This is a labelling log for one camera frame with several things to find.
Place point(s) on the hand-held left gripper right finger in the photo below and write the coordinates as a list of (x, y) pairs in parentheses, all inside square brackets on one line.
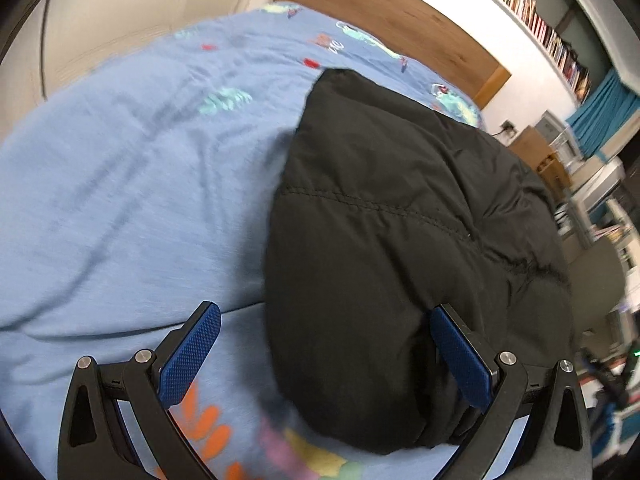
[(461, 355)]

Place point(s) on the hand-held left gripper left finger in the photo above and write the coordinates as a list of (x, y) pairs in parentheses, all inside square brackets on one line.
[(192, 355)]

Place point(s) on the black hooded puffer jacket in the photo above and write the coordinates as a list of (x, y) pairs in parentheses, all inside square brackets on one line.
[(400, 240)]

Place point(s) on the grey chair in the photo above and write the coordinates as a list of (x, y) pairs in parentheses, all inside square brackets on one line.
[(597, 285)]

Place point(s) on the blue printed bed blanket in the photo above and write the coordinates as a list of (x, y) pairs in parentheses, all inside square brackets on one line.
[(125, 185)]

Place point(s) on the cluttered white shelf unit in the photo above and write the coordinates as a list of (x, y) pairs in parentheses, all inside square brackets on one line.
[(600, 200)]

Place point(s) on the wooden nightstand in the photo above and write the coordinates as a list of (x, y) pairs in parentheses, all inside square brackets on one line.
[(537, 157)]

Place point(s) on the grey printer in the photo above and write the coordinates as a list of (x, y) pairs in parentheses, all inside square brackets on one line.
[(555, 132)]

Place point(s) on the teal curtain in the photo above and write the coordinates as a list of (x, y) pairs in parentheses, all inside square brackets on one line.
[(607, 115)]

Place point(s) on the wooden bed headboard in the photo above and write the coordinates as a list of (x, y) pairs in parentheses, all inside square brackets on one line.
[(400, 15)]

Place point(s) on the row of books on shelf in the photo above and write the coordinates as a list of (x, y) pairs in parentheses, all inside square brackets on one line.
[(530, 10)]

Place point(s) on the white wardrobe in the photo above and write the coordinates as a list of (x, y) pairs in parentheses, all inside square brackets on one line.
[(150, 5)]

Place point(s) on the wall socket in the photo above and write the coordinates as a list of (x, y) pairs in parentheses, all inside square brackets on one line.
[(510, 127)]

